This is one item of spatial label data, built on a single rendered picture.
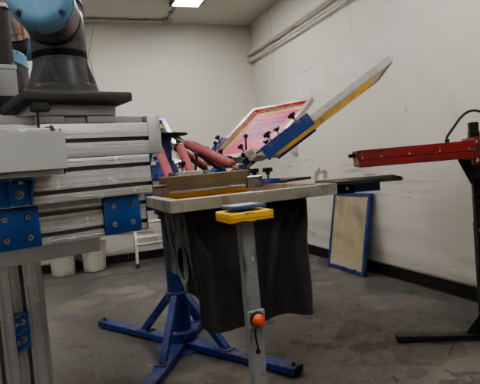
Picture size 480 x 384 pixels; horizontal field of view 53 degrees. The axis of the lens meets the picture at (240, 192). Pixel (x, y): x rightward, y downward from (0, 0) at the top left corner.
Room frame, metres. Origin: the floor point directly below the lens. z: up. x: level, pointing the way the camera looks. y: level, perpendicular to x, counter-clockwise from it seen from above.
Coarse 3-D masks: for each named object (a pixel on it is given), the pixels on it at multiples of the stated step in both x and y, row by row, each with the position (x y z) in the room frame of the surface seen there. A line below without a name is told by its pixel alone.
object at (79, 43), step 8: (80, 0) 1.07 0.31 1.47; (80, 8) 1.07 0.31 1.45; (80, 16) 1.02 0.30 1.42; (80, 24) 1.03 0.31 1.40; (80, 32) 1.05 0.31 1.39; (32, 40) 1.03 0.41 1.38; (64, 40) 1.01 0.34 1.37; (72, 40) 1.03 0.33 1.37; (80, 40) 1.05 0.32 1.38; (32, 48) 1.03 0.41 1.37; (40, 48) 1.02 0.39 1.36; (48, 48) 1.02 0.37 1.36; (72, 48) 1.03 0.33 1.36; (80, 48) 1.05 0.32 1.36
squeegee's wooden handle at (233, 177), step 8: (176, 176) 2.04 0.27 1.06; (184, 176) 2.05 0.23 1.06; (192, 176) 2.06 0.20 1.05; (200, 176) 2.07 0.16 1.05; (208, 176) 2.09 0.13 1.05; (216, 176) 2.10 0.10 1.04; (224, 176) 2.11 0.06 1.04; (232, 176) 2.12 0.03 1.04; (240, 176) 2.14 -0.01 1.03; (168, 184) 2.02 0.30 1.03; (176, 184) 2.04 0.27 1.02; (184, 184) 2.05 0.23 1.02; (192, 184) 2.06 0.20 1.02; (200, 184) 2.07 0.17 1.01; (208, 184) 2.08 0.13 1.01; (216, 184) 2.10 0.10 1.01; (224, 184) 2.11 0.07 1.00; (232, 184) 2.12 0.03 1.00
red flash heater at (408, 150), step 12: (432, 144) 2.41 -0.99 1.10; (444, 144) 2.40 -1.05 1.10; (456, 144) 2.39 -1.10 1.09; (468, 144) 2.38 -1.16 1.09; (360, 156) 2.47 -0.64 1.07; (372, 156) 2.46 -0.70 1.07; (384, 156) 2.45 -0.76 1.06; (396, 156) 2.44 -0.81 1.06; (408, 156) 2.44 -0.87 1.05; (420, 156) 2.43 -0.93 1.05; (432, 156) 2.42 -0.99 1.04; (444, 156) 2.41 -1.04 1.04; (456, 156) 2.40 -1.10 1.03; (468, 156) 2.39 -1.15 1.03
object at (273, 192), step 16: (256, 192) 1.53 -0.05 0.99; (272, 192) 1.55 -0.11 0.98; (288, 192) 1.57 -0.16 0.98; (304, 192) 1.59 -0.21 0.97; (320, 192) 1.61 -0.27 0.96; (336, 192) 1.63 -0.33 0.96; (160, 208) 1.58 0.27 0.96; (176, 208) 1.44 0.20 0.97; (192, 208) 1.46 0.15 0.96; (208, 208) 1.48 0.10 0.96
